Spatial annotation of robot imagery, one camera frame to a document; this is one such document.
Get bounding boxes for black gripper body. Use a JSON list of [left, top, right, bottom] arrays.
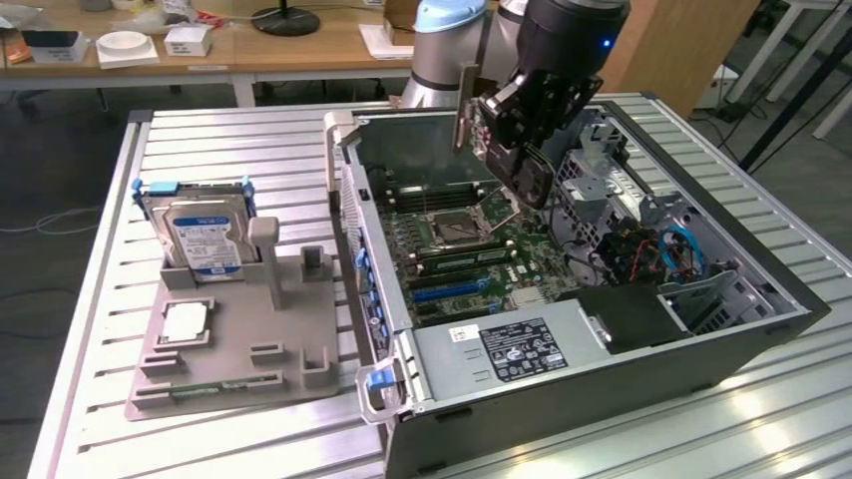
[[516, 0, 631, 80]]

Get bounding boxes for black graphics card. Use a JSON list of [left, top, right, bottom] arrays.
[[451, 63, 555, 212]]

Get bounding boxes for wooden cabinet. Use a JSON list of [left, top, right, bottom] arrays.
[[595, 0, 761, 119]]

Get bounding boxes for metal socket cover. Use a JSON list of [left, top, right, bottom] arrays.
[[472, 188, 524, 236]]

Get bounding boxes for grey metal drive cage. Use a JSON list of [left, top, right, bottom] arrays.
[[549, 107, 641, 250]]

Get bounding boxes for CPU socket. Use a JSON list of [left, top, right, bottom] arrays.
[[425, 209, 495, 248]]

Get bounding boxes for white paper booklet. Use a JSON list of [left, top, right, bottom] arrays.
[[359, 22, 419, 62]]

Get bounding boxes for cardboard box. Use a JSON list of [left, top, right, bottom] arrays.
[[384, 0, 427, 31]]

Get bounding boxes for green installed RAM stick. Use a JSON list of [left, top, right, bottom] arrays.
[[416, 248, 511, 273]]

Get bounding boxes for green motherboard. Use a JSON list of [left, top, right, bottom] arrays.
[[372, 167, 580, 328]]

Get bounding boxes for black slanted pole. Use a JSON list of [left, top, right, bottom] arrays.
[[739, 27, 852, 174]]

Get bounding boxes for wooden desk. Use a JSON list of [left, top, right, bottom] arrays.
[[0, 0, 597, 109]]

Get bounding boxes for blue expansion slot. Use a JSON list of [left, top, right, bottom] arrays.
[[407, 280, 491, 303]]

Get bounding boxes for black lamp base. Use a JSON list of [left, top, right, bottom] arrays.
[[251, 0, 324, 37]]

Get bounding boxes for grey metal disk bay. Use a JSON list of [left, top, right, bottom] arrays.
[[655, 268, 781, 336]]

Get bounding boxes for grey power supply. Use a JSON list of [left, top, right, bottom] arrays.
[[413, 314, 611, 403]]

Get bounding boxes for small white box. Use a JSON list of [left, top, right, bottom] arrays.
[[163, 25, 216, 58]]

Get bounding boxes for hard disk with blue carrier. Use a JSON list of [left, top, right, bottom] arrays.
[[131, 177, 263, 281]]

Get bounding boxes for black open PC case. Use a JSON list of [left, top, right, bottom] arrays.
[[324, 99, 833, 479]]

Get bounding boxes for clear plastic bag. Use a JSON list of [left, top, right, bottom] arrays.
[[109, 4, 201, 34]]

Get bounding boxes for white round dish box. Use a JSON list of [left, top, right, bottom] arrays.
[[95, 30, 164, 71]]

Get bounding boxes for grey parts rack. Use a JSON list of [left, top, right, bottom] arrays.
[[124, 217, 343, 423]]

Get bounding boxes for silver CPU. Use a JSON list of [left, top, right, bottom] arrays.
[[161, 302, 212, 343]]

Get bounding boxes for white box with dark lid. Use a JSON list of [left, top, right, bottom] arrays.
[[19, 29, 92, 66]]

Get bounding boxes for green loose RAM stick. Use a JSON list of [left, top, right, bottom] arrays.
[[171, 376, 269, 399]]

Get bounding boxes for orange item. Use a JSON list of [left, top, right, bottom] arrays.
[[0, 27, 35, 66]]

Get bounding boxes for blue wire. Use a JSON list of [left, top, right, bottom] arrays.
[[655, 224, 708, 280]]

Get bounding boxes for black wire bundle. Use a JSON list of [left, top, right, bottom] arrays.
[[588, 227, 667, 286]]

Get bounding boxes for white table frame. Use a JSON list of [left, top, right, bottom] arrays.
[[721, 0, 852, 142]]

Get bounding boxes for blue case handle latch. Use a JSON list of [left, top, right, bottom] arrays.
[[364, 367, 403, 393]]

